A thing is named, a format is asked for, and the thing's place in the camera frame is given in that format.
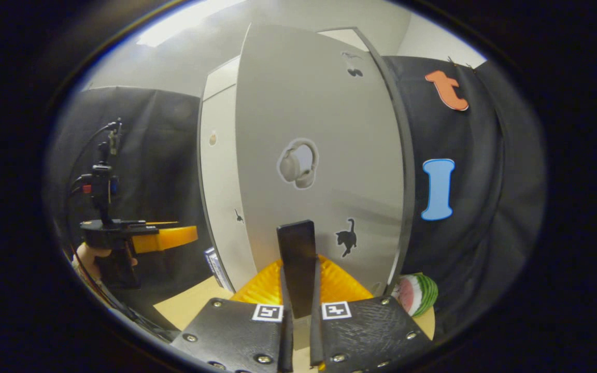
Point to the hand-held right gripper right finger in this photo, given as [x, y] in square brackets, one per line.
[366, 336]

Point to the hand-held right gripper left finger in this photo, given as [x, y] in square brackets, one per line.
[236, 336]

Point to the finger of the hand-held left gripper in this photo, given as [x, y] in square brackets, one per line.
[169, 239]

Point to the white shoe cabinet door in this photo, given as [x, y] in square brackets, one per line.
[221, 181]
[319, 103]

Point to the white double-door shoe cabinet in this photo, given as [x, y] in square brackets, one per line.
[407, 171]

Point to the white printed box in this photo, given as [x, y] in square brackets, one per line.
[215, 267]

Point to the watermelon slice toy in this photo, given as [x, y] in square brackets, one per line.
[417, 295]

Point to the black backdrop cloth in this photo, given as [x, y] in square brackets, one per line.
[485, 248]
[158, 155]

